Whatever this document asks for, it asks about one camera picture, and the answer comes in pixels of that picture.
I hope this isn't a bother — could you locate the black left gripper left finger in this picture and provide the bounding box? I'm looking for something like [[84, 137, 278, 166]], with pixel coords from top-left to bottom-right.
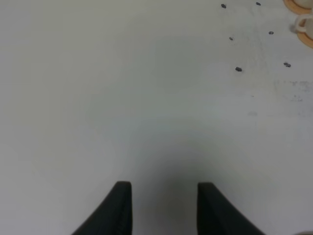
[[74, 181, 133, 235]]

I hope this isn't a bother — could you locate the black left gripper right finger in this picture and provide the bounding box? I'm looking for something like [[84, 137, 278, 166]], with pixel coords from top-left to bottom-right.
[[197, 183, 263, 235]]

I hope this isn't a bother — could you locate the front orange coaster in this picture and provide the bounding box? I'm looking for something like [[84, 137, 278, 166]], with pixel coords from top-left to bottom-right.
[[297, 32, 313, 48]]

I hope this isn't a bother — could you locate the orange coaster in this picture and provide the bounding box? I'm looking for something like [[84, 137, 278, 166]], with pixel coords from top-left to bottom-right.
[[283, 0, 312, 15], [297, 32, 313, 48]]

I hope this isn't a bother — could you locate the front white teacup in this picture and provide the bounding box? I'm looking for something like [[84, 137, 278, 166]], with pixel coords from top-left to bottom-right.
[[294, 13, 313, 41]]

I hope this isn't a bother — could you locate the rear orange coaster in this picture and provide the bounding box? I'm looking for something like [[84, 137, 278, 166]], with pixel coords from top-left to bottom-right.
[[283, 0, 312, 15]]

